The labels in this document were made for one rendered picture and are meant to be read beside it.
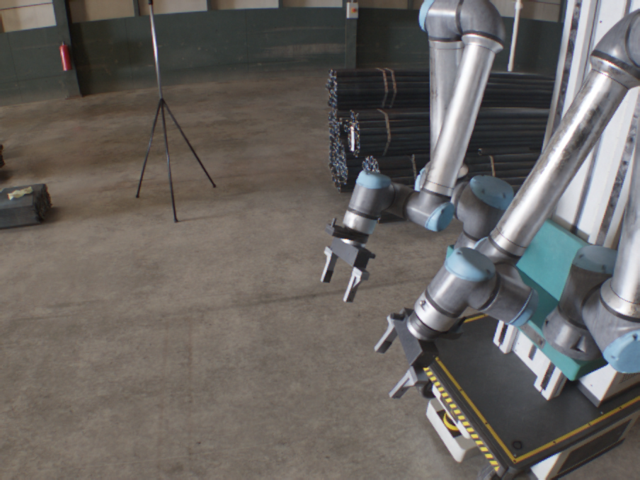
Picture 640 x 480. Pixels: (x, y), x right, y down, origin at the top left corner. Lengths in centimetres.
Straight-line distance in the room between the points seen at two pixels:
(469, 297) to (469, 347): 94
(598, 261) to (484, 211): 45
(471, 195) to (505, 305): 64
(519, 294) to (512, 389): 82
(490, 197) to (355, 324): 116
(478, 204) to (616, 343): 65
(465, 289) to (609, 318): 35
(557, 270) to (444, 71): 70
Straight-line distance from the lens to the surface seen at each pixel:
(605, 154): 138
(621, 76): 95
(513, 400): 166
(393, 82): 348
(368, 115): 300
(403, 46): 1073
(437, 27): 134
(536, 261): 151
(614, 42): 94
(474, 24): 126
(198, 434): 190
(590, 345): 127
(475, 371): 171
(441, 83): 138
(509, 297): 90
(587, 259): 116
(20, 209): 396
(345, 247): 123
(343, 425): 188
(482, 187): 144
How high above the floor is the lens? 151
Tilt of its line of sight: 30 degrees down
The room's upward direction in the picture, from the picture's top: straight up
